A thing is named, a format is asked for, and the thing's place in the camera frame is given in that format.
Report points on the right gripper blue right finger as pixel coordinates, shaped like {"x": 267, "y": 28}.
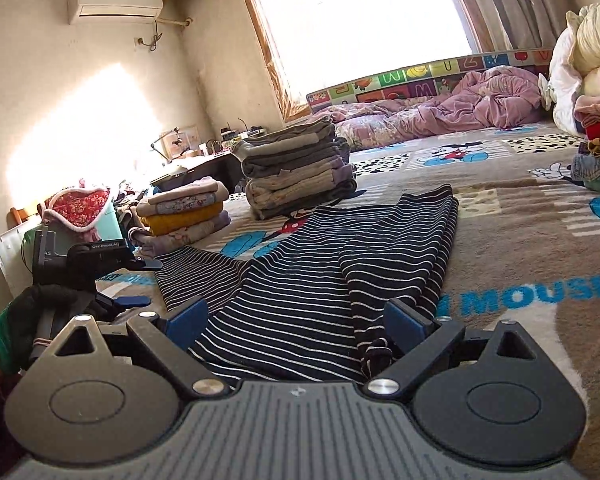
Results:
{"x": 426, "y": 345}

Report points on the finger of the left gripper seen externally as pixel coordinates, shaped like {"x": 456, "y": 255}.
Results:
{"x": 140, "y": 264}

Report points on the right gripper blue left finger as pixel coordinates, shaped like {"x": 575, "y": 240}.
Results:
{"x": 163, "y": 342}

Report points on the black white striped garment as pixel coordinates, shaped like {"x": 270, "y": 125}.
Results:
{"x": 311, "y": 309}

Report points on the small stack of folded clothes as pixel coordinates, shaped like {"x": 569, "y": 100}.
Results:
{"x": 183, "y": 216}

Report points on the stack of grey folded clothes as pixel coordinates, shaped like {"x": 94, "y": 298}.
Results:
{"x": 298, "y": 167}

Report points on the pile of mixed clothes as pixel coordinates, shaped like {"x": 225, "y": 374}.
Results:
{"x": 572, "y": 94}

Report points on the red floral heart cushion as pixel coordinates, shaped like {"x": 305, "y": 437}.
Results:
{"x": 78, "y": 209}

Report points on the dark desk with clutter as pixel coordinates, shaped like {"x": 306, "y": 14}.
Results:
{"x": 186, "y": 160}

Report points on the Mickey Mouse carpet blanket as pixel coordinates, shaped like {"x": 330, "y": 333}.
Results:
{"x": 525, "y": 248}

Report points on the pink purple quilt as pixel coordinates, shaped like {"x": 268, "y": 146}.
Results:
{"x": 502, "y": 97}

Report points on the colourful alphabet foam mat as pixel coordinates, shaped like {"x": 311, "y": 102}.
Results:
{"x": 425, "y": 80}

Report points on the grey curtain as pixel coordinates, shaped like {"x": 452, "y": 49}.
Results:
{"x": 517, "y": 24}

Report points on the white wall air conditioner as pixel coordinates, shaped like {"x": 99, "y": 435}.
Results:
{"x": 80, "y": 10}

